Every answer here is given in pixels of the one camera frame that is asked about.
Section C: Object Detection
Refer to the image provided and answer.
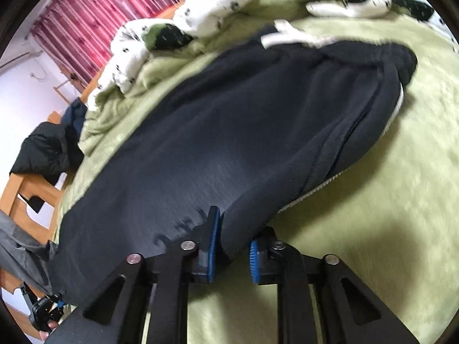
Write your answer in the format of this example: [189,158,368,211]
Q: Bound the dark navy pants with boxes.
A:
[48,36,418,305]

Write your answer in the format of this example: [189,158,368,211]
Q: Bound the left hand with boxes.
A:
[39,321,59,341]

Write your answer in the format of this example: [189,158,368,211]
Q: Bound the grey garment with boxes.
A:
[0,211,58,295]

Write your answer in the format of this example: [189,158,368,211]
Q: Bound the green fleece bed sheet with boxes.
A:
[50,0,458,343]

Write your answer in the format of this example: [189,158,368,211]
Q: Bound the black jacket on footboard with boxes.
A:
[10,122,83,185]

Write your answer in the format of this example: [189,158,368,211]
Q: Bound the navy blue garment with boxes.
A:
[61,98,87,138]

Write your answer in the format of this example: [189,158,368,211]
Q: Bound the pink red curtain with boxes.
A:
[31,0,181,85]

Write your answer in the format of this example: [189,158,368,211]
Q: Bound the white floral green quilt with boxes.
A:
[86,0,453,112]

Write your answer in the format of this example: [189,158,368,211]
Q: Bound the wooden bed frame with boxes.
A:
[0,0,188,294]

